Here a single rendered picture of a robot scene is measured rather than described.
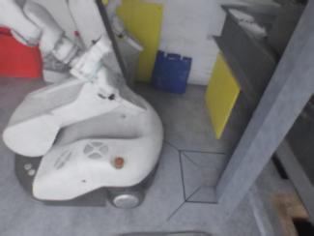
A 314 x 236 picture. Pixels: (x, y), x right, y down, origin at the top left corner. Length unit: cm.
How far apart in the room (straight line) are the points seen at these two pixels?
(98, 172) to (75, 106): 25
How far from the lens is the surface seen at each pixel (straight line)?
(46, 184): 100
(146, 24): 183
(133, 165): 88
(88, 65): 60
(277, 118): 83
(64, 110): 91
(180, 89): 188
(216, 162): 143
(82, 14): 77
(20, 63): 205
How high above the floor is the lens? 103
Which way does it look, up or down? 39 degrees down
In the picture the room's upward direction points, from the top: 9 degrees clockwise
